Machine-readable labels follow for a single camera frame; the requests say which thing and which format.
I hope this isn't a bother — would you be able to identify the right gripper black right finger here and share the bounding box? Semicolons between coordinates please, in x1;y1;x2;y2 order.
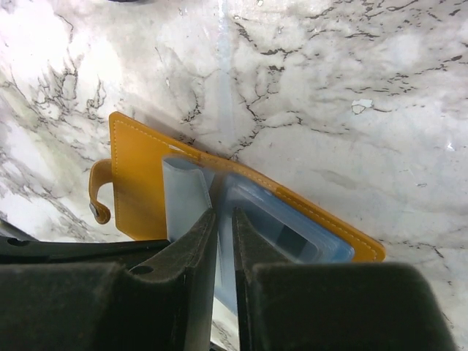
232;209;456;350

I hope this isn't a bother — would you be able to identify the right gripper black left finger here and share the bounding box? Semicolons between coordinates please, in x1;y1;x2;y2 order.
1;210;216;350

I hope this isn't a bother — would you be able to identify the mustard yellow card holder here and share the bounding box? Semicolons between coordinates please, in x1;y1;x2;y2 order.
88;112;385;312

